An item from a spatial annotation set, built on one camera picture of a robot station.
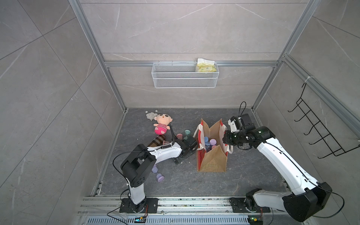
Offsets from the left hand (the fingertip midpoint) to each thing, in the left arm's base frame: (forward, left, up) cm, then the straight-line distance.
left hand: (189, 152), depth 91 cm
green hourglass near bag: (+17, 0, -1) cm, 17 cm away
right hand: (-1, -19, +18) cm, 26 cm away
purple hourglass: (+4, -16, +7) cm, 18 cm away
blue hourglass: (+2, -12, +7) cm, 14 cm away
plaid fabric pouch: (+10, +20, +1) cm, 22 cm away
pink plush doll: (+26, +18, +4) cm, 32 cm away
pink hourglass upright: (+13, +6, 0) cm, 15 cm away
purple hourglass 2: (-16, +18, +1) cm, 24 cm away
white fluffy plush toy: (+33, +29, +1) cm, 44 cm away
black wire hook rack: (-14, -62, +30) cm, 70 cm away
